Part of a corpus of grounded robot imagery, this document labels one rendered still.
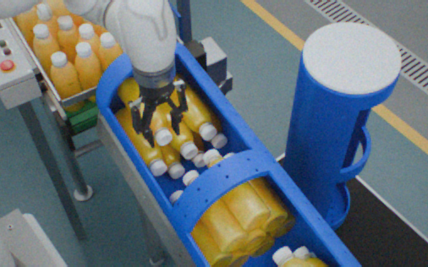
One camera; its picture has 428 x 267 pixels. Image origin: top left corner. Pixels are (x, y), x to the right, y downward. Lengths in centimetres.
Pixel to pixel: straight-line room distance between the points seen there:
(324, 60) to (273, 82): 132
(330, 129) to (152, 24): 85
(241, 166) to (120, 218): 142
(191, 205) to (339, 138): 71
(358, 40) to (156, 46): 83
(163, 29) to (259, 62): 203
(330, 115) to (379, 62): 20
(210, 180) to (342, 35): 75
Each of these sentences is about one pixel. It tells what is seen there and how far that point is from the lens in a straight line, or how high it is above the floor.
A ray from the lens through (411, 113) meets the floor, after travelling 302.
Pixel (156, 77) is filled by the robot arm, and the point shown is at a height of 139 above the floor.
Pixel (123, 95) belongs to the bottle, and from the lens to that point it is 150.
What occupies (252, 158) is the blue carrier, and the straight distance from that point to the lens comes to 126.
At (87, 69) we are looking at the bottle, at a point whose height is 105.
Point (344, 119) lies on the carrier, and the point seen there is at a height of 92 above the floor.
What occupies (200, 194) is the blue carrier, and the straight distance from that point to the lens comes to 123.
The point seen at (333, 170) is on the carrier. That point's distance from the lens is 197.
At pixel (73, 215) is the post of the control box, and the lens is 241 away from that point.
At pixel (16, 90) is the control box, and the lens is 168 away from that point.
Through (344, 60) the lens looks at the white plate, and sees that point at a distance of 173.
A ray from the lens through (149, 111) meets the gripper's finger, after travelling 131.
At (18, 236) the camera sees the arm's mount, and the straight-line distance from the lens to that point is 141.
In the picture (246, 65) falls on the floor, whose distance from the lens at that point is 309.
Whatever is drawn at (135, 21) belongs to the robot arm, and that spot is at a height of 154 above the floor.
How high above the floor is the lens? 228
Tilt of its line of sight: 54 degrees down
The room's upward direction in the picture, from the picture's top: straight up
